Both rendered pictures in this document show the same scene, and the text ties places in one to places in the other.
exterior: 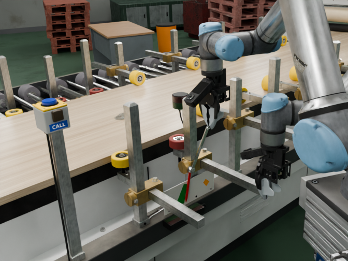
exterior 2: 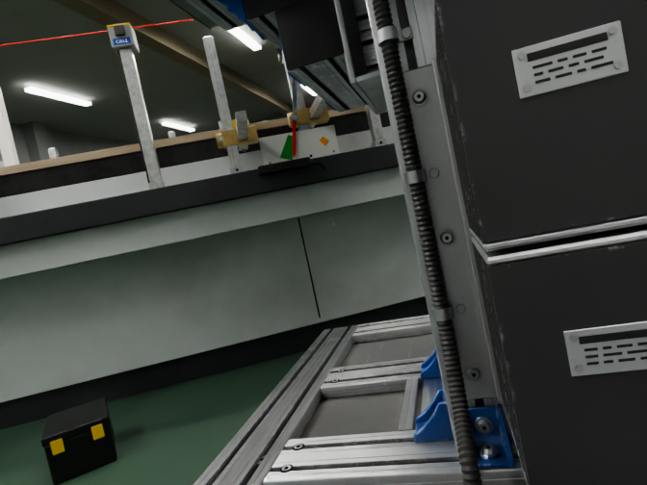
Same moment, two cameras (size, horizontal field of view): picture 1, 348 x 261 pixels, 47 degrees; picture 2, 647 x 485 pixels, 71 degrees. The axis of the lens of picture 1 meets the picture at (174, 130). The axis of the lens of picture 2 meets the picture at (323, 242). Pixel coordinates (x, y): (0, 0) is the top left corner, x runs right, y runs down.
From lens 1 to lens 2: 136 cm
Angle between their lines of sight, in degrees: 36
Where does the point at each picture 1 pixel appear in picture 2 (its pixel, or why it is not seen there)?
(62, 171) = (133, 89)
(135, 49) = not seen: hidden behind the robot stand
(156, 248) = (265, 214)
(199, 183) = (312, 139)
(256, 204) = not seen: hidden behind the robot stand
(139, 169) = (222, 105)
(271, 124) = not seen: outside the picture
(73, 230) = (148, 153)
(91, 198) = (216, 172)
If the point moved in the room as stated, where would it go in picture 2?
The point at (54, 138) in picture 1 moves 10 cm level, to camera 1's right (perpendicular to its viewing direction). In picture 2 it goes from (123, 56) to (143, 44)
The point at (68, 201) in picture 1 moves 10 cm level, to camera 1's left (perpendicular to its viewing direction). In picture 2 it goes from (141, 120) to (121, 129)
